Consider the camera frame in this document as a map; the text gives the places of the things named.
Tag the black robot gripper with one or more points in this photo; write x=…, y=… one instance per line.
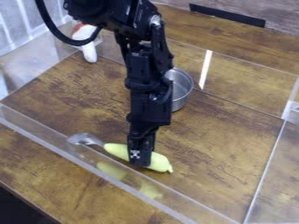
x=151, y=106

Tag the green handled metal spoon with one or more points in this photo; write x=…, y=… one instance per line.
x=160, y=163

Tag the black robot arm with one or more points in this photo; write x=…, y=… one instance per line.
x=135, y=21

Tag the small silver metal pot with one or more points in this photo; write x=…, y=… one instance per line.
x=181, y=87

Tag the black bar on table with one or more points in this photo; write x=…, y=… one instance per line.
x=247, y=20

